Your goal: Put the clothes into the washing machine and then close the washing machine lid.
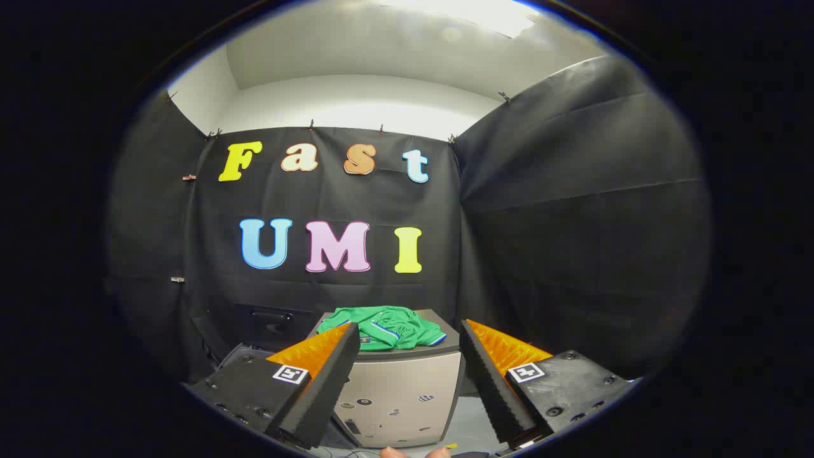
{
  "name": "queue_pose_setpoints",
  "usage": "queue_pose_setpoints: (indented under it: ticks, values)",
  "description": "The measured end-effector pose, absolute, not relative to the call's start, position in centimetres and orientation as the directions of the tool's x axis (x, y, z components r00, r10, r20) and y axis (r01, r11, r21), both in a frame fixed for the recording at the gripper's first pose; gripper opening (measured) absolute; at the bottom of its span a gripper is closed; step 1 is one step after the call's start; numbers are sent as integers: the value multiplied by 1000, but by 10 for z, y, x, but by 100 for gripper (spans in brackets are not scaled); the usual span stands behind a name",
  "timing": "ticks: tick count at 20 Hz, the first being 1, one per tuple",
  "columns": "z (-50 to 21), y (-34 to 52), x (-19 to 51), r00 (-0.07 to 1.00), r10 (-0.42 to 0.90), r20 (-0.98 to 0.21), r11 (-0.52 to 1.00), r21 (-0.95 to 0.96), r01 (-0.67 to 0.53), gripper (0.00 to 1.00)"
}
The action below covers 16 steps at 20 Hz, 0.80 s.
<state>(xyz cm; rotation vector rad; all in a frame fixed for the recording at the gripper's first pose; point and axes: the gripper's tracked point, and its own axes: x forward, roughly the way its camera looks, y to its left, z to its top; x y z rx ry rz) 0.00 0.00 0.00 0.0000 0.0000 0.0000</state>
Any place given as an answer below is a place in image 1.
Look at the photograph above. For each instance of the grey metal cabinet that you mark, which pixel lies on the grey metal cabinet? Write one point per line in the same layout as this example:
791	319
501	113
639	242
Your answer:
407	388

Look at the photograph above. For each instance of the black backdrop cloth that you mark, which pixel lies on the black backdrop cloth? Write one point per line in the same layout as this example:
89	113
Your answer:
331	197

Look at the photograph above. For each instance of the dark grey washing machine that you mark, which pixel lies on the dark grey washing machine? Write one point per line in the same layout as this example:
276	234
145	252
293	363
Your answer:
273	324

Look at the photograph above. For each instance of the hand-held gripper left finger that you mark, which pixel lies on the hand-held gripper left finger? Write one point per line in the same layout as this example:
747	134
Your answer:
324	388

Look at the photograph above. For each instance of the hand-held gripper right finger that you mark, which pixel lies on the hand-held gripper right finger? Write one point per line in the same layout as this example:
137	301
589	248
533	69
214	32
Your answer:
489	381

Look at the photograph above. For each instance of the green polo shirt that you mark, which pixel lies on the green polo shirt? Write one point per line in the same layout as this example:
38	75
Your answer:
394	327

